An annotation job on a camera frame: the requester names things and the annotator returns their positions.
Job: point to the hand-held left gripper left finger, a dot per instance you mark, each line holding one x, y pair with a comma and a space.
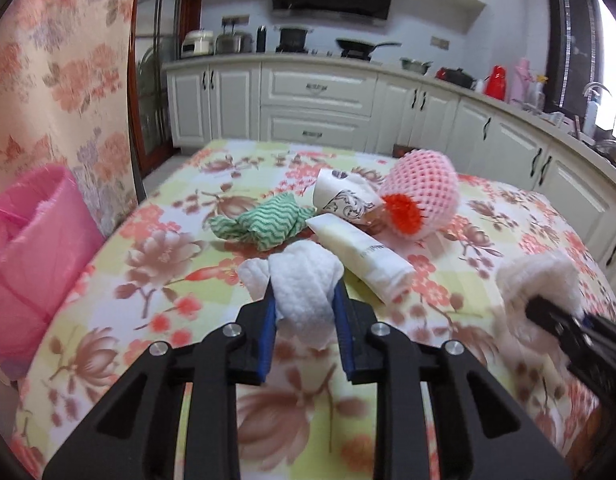
265, 340

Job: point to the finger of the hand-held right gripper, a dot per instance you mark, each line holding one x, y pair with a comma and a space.
550, 317

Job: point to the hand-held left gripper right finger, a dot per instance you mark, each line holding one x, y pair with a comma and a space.
344, 340

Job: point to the white paper towel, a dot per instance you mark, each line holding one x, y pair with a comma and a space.
532, 275
303, 280

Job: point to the pink trash bag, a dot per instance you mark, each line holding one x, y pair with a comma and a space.
33, 260

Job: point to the white squeeze tube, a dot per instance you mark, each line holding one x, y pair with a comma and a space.
363, 255

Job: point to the green striped cloth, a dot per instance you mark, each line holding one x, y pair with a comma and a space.
258, 220

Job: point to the floral tablecloth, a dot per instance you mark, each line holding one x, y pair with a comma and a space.
163, 260

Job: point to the patterned paper cup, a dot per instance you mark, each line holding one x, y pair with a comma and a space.
338, 195

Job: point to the large pink foam net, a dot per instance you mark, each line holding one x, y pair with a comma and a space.
427, 180

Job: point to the clear spray bottle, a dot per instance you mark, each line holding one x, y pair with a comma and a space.
539, 94

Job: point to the chrome faucet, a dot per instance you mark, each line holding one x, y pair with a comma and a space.
595, 87

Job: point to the red thermos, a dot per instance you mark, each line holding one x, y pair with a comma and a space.
495, 84

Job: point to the white kitchen base cabinets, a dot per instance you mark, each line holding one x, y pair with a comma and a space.
313, 90

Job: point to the black and red pot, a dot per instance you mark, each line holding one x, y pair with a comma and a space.
455, 79

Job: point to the wooden glass door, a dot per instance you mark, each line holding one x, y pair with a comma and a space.
153, 85

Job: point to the steel bowl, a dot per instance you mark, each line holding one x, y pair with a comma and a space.
415, 65

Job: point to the black wok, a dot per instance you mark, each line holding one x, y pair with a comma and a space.
358, 49

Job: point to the steel lidded pot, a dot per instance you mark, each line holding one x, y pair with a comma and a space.
234, 42

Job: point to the black bottle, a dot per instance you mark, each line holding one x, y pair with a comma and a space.
261, 39

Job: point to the black stock pot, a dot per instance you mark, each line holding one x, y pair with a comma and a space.
293, 39

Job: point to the white rice cooker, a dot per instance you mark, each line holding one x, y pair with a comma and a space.
197, 45

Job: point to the floral curtain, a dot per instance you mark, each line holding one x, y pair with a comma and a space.
63, 60

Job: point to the wall socket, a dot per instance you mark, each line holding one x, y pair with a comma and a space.
440, 41
235, 20

